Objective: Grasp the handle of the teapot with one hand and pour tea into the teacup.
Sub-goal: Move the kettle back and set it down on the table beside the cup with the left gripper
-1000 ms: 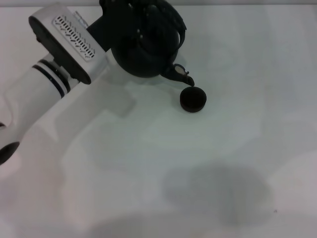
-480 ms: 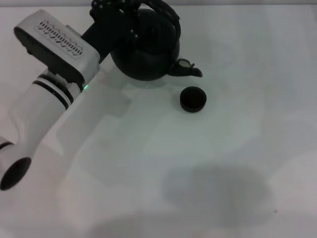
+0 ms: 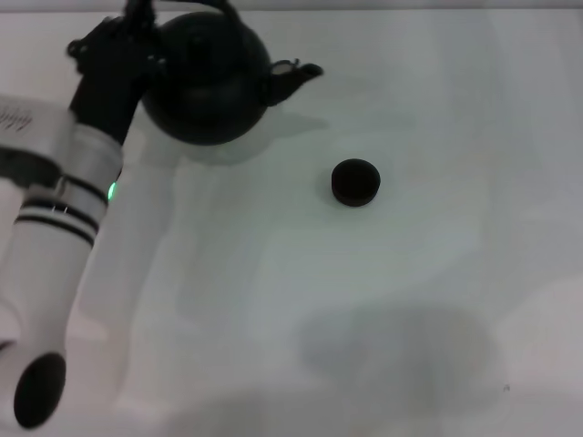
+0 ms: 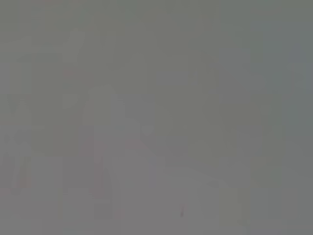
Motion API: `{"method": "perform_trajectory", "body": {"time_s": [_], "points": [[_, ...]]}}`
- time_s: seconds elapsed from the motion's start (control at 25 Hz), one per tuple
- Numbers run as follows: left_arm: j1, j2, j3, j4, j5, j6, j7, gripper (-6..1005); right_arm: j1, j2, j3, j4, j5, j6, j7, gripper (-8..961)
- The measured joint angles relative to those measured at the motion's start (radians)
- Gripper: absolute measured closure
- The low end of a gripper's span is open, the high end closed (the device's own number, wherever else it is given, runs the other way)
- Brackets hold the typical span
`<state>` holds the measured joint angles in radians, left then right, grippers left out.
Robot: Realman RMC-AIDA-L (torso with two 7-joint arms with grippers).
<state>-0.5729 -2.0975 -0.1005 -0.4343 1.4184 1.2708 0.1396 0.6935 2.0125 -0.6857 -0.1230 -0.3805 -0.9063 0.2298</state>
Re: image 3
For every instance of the small black teacup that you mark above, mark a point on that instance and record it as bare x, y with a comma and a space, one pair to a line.
355, 182

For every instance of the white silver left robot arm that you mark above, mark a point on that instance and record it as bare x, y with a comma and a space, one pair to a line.
59, 246

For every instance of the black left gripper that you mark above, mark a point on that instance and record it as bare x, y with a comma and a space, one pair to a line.
111, 86

